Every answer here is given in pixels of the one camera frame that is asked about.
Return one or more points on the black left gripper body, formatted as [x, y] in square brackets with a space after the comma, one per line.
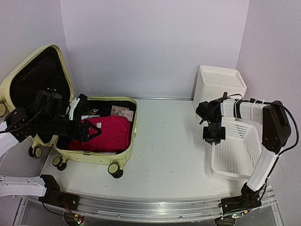
[47, 125]

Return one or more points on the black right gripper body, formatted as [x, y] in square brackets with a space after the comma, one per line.
[214, 134]

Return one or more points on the magenta t-shirt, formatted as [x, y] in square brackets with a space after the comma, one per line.
[115, 136]

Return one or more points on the pale green hard-shell suitcase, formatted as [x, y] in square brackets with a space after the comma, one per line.
[45, 69]

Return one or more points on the white plastic mesh basket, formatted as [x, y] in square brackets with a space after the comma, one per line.
[236, 156]

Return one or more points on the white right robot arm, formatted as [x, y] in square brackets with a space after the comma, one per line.
[276, 130]

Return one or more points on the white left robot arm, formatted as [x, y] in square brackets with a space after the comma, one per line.
[16, 153]

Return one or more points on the white three-drawer storage cabinet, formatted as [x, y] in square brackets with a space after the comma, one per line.
[213, 82]

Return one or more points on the small pink card box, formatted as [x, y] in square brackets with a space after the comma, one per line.
[129, 115]

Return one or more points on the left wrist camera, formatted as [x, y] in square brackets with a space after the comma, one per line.
[75, 107]

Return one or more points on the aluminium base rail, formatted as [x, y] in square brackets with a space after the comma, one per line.
[83, 210]

